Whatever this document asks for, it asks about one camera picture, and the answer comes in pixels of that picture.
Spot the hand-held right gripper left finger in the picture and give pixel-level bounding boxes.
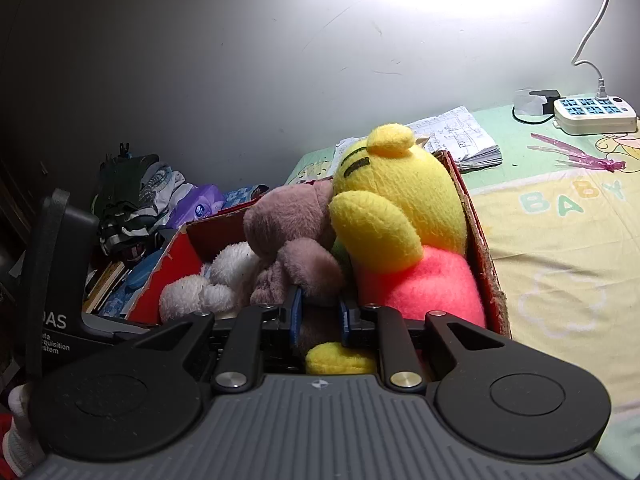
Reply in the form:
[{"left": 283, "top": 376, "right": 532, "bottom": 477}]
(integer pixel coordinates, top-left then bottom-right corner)
[{"left": 127, "top": 285, "right": 304, "bottom": 393}]

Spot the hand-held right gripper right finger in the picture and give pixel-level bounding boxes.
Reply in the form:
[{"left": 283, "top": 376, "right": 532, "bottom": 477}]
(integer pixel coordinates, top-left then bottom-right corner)
[{"left": 339, "top": 297, "right": 548, "bottom": 391}]

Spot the white plush rabbit toy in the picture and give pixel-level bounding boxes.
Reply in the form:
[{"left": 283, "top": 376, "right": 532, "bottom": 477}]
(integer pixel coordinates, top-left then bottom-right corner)
[{"left": 159, "top": 241, "right": 263, "bottom": 325}]

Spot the mauve plush bear toy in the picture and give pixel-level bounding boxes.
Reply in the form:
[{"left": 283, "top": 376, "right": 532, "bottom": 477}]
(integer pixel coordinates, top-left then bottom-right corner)
[{"left": 242, "top": 179, "right": 347, "bottom": 356}]

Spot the yellow tiger plush toy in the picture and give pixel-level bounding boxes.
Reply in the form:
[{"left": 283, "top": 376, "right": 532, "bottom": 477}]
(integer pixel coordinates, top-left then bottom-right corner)
[{"left": 305, "top": 123, "right": 487, "bottom": 376}]

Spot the red cardboard box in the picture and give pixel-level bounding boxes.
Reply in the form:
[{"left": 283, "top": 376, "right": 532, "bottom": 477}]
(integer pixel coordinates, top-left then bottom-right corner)
[{"left": 125, "top": 149, "right": 512, "bottom": 338}]

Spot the person's left forearm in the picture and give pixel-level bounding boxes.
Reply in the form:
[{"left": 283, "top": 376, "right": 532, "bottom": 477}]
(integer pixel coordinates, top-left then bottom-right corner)
[{"left": 0, "top": 382, "right": 46, "bottom": 478}]

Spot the stack of books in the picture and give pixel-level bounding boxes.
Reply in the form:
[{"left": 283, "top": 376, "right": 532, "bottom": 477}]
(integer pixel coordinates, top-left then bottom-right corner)
[{"left": 82, "top": 260, "right": 131, "bottom": 313}]

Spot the blue plastic lid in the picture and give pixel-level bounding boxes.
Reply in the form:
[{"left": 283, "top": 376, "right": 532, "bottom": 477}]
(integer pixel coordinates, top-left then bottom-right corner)
[{"left": 124, "top": 247, "right": 166, "bottom": 291}]

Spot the pile of clothes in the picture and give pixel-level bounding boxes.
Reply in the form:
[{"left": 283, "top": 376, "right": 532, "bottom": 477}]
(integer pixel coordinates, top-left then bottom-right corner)
[{"left": 92, "top": 154, "right": 193, "bottom": 261}]

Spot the blue printed packet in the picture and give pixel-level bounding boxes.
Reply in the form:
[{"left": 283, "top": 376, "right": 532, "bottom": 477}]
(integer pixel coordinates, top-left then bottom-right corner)
[{"left": 220, "top": 185, "right": 271, "bottom": 211}]

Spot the purple tissue pack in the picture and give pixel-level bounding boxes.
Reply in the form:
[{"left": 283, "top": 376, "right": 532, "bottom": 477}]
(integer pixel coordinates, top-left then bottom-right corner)
[{"left": 165, "top": 183, "right": 226, "bottom": 231}]

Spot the stack of printed papers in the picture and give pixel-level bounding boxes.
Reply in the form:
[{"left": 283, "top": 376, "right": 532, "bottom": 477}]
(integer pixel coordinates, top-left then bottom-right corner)
[{"left": 334, "top": 106, "right": 503, "bottom": 175}]

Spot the clear plastic piece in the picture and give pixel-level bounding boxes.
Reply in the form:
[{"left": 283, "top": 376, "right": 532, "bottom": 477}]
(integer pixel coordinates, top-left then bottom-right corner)
[{"left": 514, "top": 89, "right": 543, "bottom": 118}]

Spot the pink plastic ribbon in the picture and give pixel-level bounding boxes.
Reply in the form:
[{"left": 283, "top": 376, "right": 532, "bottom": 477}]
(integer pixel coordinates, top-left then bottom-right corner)
[{"left": 527, "top": 132, "right": 627, "bottom": 173}]

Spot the white power strip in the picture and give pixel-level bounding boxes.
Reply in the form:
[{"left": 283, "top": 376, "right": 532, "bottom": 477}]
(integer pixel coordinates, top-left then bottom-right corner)
[{"left": 552, "top": 95, "right": 639, "bottom": 136}]

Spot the thin black charger cable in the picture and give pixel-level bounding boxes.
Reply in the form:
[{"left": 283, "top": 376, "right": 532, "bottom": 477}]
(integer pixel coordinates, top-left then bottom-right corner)
[{"left": 511, "top": 105, "right": 556, "bottom": 125}]

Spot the white power cable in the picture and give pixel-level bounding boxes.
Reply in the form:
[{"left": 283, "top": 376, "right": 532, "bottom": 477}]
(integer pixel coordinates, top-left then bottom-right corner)
[{"left": 571, "top": 0, "right": 615, "bottom": 100}]

